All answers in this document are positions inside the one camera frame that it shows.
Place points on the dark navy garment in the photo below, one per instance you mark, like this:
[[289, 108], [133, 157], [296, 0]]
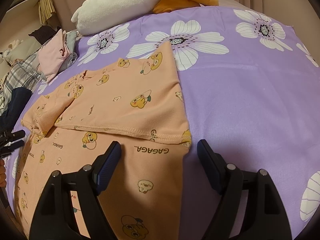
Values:
[[19, 98]]

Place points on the orange cartoon print baby shirt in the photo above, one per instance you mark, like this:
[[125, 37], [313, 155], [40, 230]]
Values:
[[136, 102]]

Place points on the hanging beige fringe cloth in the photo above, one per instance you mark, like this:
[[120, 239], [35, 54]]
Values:
[[46, 10]]

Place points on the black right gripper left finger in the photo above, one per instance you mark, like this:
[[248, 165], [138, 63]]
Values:
[[54, 217]]

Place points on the small plush toys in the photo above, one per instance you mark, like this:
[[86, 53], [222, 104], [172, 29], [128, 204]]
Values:
[[7, 51]]

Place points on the white goose plush toy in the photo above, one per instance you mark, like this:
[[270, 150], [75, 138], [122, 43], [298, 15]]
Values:
[[94, 16]]

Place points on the dark brown cloth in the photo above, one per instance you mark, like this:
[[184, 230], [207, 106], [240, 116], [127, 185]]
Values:
[[43, 34]]

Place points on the purple floral bed sheet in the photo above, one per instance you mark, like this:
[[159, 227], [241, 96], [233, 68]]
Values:
[[250, 88]]

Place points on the beige headboard cushion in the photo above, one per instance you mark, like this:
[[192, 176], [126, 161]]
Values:
[[21, 52]]

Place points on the folded pink garment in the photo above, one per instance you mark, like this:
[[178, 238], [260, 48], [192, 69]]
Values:
[[53, 54]]

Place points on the person's left hand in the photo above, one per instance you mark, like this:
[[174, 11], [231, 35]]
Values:
[[3, 176]]

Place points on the grey plaid blanket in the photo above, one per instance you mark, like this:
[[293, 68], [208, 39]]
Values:
[[24, 73]]

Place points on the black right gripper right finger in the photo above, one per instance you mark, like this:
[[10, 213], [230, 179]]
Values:
[[265, 216]]

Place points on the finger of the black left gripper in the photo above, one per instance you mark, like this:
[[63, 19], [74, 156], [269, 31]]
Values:
[[7, 150], [7, 136]]

